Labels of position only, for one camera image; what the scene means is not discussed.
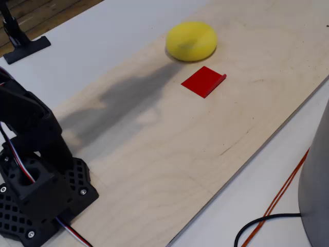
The red square plate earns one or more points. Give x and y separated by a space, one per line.
201 81

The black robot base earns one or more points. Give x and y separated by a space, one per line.
77 185

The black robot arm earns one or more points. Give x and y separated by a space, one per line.
28 110

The grey metal cylinder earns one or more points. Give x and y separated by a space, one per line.
317 180

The yellow round sponge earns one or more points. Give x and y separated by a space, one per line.
191 41

